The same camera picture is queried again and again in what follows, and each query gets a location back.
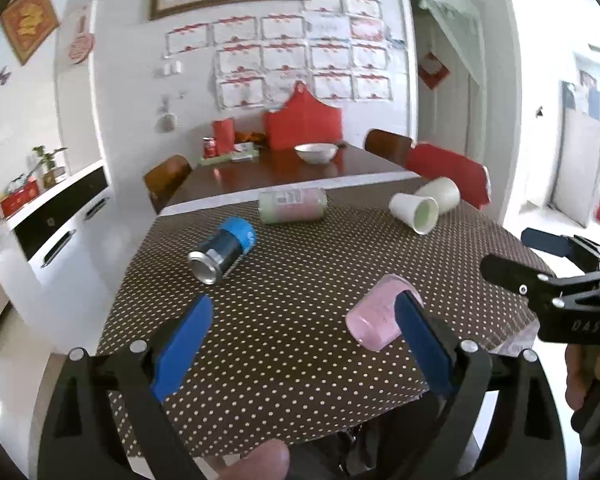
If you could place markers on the red covered chair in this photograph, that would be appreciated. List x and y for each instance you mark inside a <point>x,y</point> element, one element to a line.
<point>471,178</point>

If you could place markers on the brown wooden chair right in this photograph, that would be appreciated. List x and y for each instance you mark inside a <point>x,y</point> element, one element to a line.
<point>388,145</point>

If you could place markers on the pink plastic cup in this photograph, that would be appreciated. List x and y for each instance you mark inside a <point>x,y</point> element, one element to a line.
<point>371,322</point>

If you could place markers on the red round wall ornament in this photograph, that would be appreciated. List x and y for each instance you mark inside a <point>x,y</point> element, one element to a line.
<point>83,42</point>

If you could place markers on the white paper cup front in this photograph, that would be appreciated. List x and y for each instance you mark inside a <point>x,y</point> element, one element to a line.
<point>419,213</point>

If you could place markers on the red box on sideboard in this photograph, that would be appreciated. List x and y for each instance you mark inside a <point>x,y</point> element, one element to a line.
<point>15,200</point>

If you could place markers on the white paper cup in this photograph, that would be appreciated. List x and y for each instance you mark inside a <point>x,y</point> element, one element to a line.
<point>443,191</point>
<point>419,213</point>

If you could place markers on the white black sideboard cabinet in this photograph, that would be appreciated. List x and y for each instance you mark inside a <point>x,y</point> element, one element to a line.
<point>62,258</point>

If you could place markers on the white paper cup rear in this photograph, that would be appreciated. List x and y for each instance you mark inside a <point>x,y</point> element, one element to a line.
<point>443,191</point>

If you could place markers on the red soda can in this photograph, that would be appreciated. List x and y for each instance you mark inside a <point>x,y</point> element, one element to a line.
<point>209,146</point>

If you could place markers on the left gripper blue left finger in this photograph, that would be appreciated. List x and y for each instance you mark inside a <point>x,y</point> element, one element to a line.
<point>173,359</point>

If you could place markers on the red gold diamond picture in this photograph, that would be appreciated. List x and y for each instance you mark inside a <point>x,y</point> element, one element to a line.
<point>27,24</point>

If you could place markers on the white ceramic bowl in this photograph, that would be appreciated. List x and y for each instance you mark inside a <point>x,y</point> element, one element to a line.
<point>317,153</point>

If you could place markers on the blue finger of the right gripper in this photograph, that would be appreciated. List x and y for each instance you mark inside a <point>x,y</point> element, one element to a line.
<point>580,251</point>
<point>543,290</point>

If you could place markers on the green flat box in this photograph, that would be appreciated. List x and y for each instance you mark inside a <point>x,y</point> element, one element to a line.
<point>241,152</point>

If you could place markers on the person's right hand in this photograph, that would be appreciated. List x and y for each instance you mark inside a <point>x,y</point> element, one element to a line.
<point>583,366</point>

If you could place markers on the brown polka dot tablecloth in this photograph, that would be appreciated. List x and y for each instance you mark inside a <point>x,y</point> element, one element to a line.
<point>278,361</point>

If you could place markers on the brown wooden chair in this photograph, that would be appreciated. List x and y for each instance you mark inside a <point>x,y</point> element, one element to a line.
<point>388,145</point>
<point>163,180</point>

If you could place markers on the brown wooden chair left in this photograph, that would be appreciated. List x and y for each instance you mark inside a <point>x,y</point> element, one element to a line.
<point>163,180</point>

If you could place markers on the person's left hand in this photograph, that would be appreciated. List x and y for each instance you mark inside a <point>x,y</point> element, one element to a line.
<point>268,461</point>

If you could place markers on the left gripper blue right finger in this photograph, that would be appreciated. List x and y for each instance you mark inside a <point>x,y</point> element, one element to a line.
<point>434,360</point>

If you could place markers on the potted green plant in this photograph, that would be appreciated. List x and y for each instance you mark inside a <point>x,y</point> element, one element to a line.
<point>47,160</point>

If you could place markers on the pink green canister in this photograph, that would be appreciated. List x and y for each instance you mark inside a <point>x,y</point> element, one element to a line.
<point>292,205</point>

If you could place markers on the blue black can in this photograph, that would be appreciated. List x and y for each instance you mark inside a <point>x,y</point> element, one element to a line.
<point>213,259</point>

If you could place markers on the red diamond door decoration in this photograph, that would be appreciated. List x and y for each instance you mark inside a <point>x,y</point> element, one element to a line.
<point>432,71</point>

